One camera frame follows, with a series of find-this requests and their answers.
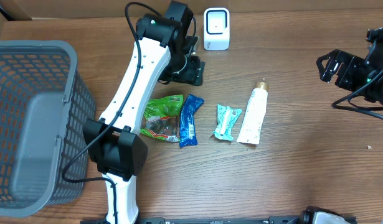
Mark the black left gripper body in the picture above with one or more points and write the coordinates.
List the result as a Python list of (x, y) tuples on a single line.
[(189, 71)]

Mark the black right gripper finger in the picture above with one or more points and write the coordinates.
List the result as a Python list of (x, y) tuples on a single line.
[(335, 55), (327, 67)]

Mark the blue snack bar wrapper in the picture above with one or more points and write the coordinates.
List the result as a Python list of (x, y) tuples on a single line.
[(187, 130)]

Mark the black rail at table edge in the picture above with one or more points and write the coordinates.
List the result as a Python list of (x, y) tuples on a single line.
[(311, 215)]

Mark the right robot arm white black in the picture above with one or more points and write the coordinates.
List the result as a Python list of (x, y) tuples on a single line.
[(368, 99)]

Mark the white barcode scanner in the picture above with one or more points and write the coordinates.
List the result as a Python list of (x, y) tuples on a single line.
[(216, 28)]

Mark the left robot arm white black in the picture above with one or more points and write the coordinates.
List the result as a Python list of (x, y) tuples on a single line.
[(162, 53)]

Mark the white tube gold cap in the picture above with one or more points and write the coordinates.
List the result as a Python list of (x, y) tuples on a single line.
[(254, 115)]

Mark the green candy bag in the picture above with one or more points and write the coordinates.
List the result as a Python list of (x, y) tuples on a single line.
[(161, 118)]

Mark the teal white snack packet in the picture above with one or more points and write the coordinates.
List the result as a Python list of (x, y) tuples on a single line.
[(226, 118)]

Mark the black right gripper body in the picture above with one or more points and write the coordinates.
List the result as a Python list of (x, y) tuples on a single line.
[(354, 73)]

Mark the grey plastic mesh basket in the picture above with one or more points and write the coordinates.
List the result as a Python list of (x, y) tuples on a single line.
[(44, 104)]

